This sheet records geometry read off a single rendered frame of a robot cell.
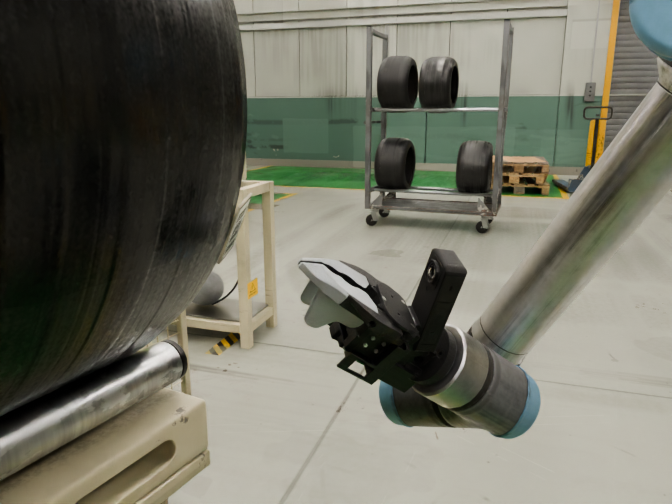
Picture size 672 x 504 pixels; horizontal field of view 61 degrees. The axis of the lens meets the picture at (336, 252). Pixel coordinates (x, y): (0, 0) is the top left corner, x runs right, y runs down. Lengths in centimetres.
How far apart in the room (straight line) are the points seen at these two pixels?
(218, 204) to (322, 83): 1150
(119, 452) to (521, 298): 53
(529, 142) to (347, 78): 373
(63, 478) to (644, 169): 65
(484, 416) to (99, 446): 42
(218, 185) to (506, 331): 51
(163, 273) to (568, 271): 52
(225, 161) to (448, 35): 1103
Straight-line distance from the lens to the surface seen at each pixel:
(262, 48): 1248
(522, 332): 83
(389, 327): 57
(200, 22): 43
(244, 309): 282
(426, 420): 80
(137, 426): 60
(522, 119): 1120
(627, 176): 73
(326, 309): 57
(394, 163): 565
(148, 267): 43
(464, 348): 66
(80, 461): 56
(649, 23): 56
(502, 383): 71
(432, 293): 60
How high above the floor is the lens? 116
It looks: 14 degrees down
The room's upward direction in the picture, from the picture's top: straight up
